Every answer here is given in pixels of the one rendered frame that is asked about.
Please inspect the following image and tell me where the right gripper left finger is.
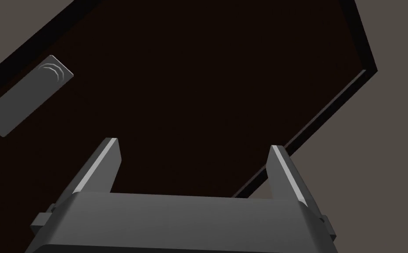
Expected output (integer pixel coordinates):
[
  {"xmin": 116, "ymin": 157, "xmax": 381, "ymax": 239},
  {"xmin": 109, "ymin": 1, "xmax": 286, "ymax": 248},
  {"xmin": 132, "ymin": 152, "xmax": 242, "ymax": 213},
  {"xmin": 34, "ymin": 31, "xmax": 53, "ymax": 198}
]
[{"xmin": 54, "ymin": 137, "xmax": 122, "ymax": 213}]

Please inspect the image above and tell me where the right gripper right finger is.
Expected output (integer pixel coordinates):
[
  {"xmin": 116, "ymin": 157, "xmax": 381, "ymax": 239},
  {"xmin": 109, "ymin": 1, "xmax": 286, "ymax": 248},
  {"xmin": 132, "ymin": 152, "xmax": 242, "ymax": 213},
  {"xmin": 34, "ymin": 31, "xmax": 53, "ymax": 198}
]
[{"xmin": 266, "ymin": 144, "xmax": 322, "ymax": 220}]

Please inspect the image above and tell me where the grey door handle plate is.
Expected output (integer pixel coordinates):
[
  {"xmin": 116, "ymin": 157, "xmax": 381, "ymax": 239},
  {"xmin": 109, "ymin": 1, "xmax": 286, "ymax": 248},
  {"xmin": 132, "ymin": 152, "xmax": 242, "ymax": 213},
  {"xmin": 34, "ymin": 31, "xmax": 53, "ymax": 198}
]
[{"xmin": 0, "ymin": 54, "xmax": 74, "ymax": 138}]

